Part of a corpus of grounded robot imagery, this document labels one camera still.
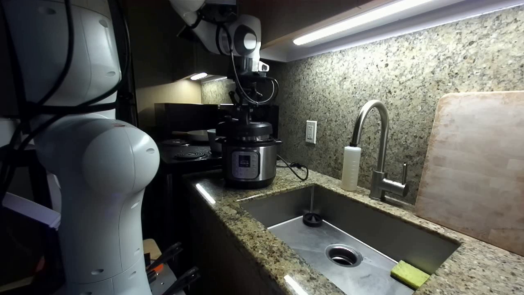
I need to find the stainless pressure cooker base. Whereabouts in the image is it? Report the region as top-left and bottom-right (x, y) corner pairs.
(219, 139), (283, 190)

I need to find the stainless steel sink basin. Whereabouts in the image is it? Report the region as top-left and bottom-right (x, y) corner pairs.
(235, 181), (463, 295)

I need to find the brushed steel gooseneck faucet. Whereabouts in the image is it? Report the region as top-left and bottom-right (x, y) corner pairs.
(348, 98), (411, 204)

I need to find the black cable bundle on base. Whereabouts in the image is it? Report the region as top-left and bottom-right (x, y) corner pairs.
(0, 0), (134, 190)

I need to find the black stove top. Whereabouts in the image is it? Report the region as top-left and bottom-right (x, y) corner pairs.
(153, 126), (226, 167)

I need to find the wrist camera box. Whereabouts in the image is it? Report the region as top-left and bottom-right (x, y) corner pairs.
(239, 57), (271, 75)

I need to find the white soap dispenser bottle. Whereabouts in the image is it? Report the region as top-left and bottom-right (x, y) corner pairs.
(339, 142), (363, 193)

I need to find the under-cabinet light strip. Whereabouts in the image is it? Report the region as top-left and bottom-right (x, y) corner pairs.
(291, 0), (524, 49)

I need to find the black power cord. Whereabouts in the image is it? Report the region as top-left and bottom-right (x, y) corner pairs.
(275, 154), (311, 183)

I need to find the black pressure cooker lid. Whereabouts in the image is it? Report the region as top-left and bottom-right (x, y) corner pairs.
(219, 119), (278, 147)

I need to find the white wall outlet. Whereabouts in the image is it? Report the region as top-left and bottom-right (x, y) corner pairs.
(303, 118), (319, 147)

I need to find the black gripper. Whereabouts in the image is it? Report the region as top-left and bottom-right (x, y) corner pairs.
(230, 70), (275, 134)

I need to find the wooden cutting board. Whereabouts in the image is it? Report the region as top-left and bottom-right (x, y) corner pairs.
(414, 88), (524, 259)

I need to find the yellow green sponge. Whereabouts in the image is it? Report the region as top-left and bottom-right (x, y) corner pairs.
(388, 259), (432, 291)

